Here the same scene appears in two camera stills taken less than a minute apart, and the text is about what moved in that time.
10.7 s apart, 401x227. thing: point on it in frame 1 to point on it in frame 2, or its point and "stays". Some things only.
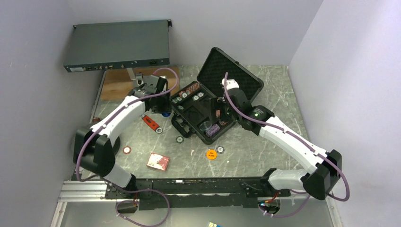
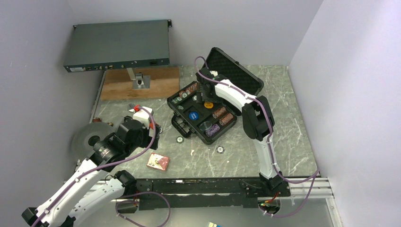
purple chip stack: [213, 129] stays
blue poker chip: [220, 149] stays
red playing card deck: [158, 161] stays
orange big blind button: [211, 154] to [208, 105]
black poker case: [191, 107] stays
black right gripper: [218, 103] to [200, 90]
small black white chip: [179, 139] stays
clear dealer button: [205, 126] stays
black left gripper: [167, 107] to [148, 139]
